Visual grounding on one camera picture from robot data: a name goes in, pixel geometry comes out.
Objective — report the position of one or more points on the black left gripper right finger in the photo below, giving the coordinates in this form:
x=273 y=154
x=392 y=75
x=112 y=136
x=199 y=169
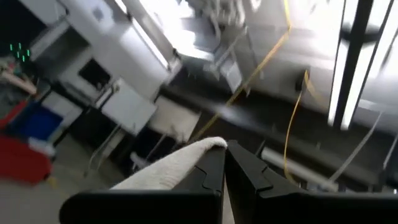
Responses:
x=280 y=208

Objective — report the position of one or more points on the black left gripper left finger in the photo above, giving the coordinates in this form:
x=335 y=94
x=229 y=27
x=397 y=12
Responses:
x=186 y=205

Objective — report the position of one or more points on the white checked towel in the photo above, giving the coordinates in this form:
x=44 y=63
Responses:
x=174 y=168

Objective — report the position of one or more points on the black pole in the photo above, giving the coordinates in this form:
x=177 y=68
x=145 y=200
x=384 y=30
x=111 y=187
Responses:
x=352 y=62

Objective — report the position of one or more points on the white workstation desk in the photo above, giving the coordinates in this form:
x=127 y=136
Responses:
x=124 y=46

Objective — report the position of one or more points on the blue container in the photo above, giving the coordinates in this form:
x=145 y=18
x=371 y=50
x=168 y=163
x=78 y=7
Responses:
x=37 y=123

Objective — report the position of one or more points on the red plastic crate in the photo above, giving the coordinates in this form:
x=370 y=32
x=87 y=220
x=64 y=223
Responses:
x=21 y=158

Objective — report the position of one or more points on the black device green lights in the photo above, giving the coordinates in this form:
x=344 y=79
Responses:
x=18 y=51

